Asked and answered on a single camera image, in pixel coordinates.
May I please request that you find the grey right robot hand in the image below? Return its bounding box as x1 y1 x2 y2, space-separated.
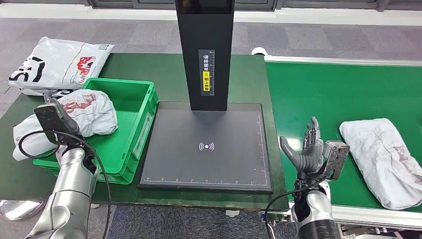
279 116 325 174

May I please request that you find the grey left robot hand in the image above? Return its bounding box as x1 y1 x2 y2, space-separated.
43 90 82 135

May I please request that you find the white parcel black lettering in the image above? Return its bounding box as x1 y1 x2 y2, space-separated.
21 87 77 98

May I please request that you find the white parcel red black print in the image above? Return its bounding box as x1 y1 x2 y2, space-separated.
8 36 115 90

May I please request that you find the green conveyor belt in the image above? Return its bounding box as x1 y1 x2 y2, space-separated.
264 61 422 214

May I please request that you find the green plastic crate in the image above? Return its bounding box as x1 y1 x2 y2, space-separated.
33 77 160 185

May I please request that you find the chrome chair base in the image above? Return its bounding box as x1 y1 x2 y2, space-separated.
0 199 46 221

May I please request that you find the black scanner column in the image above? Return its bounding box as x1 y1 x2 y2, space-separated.
175 0 235 112

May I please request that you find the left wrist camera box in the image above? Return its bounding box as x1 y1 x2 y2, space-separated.
33 103 74 146

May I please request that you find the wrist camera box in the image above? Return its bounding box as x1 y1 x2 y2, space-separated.
33 103 74 146
321 140 350 181

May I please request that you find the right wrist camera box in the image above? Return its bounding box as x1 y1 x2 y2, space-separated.
321 140 350 181

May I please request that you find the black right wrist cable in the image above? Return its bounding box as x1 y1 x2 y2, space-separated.
264 178 327 239

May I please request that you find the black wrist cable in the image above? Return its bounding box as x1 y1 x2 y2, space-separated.
18 130 112 239
264 178 327 239

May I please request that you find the aluminium conveyor frame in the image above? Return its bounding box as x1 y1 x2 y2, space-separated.
262 55 422 239

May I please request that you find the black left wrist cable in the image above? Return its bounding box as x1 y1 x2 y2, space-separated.
18 130 112 239

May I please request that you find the black scanner base plate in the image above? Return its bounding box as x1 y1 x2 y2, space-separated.
137 101 274 193

